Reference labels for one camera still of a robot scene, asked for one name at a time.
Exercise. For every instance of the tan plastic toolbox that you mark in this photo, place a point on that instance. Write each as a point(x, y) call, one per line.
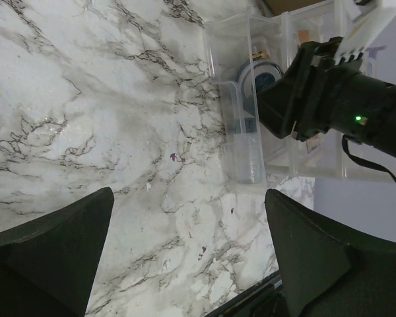
point(272, 8)

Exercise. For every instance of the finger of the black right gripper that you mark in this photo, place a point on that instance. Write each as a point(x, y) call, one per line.
point(287, 107)

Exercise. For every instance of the gold cap lotion bottle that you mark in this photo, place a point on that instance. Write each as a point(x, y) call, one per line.
point(260, 50)

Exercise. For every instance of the white plastic drawer organizer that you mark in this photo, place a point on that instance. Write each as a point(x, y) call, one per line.
point(323, 155)

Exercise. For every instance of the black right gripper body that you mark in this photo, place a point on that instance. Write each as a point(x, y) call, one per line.
point(332, 77)

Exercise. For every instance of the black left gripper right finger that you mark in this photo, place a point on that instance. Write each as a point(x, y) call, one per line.
point(328, 268)

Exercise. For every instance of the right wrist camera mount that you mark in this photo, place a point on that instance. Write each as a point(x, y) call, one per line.
point(369, 18)

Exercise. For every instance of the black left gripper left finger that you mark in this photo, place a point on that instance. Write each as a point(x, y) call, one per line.
point(48, 265)

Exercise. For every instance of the black cap clear bottle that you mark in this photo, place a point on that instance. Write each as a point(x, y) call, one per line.
point(246, 152)

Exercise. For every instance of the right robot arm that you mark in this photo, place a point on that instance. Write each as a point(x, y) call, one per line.
point(365, 111)

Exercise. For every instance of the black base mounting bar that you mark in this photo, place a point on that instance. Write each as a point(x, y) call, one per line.
point(266, 298)

